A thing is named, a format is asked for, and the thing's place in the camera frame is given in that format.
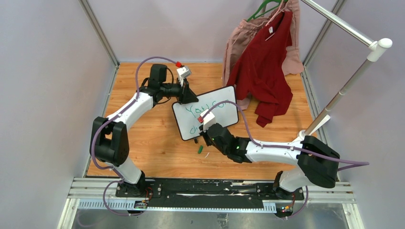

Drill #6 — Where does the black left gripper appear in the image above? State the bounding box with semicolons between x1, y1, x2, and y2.
160;77;198;105

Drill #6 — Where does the white whiteboard black frame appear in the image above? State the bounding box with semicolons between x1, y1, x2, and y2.
171;85;240;145

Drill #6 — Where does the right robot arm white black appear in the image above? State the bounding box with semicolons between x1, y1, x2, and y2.
199;124;340;199

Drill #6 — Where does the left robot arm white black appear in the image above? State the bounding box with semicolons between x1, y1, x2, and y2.
89;62;198;197

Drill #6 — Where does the red hanging shirt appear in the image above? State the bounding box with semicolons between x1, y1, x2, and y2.
227;11;293;127

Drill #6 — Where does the pink hanging garment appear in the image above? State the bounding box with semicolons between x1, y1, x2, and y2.
221;0;305;111

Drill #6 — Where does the white clothes rack base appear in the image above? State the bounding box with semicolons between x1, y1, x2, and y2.
292;114;330;143

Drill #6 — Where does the green clothes hanger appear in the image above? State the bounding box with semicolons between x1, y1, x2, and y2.
246;0;286;22

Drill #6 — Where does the silver clothes rack pole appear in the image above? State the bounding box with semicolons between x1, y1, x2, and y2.
305;0;393;130

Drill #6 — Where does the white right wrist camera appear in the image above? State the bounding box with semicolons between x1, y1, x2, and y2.
198;110;216;132

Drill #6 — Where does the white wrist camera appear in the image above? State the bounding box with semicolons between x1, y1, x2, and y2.
176;66;192;86
198;110;216;132

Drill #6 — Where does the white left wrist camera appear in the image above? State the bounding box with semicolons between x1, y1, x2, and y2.
176;66;192;86

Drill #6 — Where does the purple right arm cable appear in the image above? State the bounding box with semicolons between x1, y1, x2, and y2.
198;100;370;219

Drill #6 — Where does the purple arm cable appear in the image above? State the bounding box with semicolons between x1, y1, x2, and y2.
198;100;370;219
90;56;183;218

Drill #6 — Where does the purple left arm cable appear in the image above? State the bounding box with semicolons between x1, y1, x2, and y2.
90;56;183;218

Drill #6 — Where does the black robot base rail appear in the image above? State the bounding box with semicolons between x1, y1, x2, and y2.
68;178;356;213

